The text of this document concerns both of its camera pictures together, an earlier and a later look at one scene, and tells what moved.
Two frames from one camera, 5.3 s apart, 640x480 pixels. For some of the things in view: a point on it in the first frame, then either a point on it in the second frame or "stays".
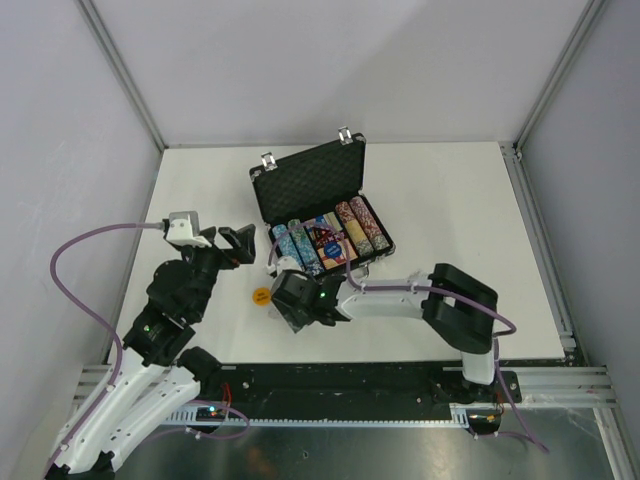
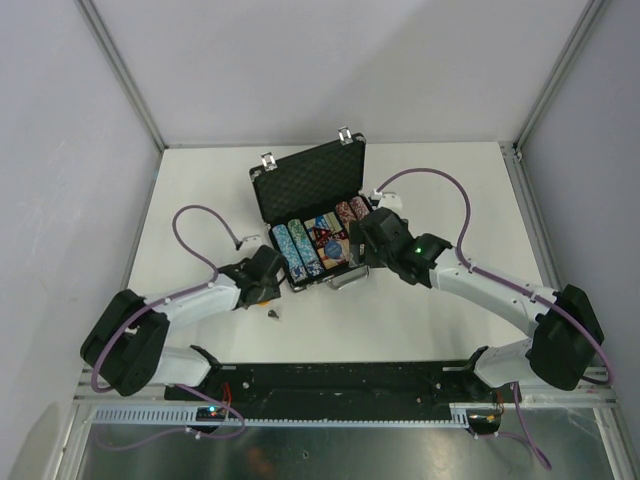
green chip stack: (305, 249) stays
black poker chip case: (317, 211) stays
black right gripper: (296, 318) -> (358, 236)
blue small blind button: (332, 249) stays
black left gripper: (242, 242) -> (272, 290)
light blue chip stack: (286, 245) stays
